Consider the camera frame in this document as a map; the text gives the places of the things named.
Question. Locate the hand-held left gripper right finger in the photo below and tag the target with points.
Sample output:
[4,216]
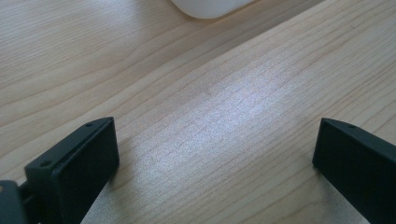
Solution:
[358,165]

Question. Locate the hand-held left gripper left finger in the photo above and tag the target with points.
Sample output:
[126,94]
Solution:
[77,168]

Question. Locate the white rounded object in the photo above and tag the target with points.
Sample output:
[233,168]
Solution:
[209,7]

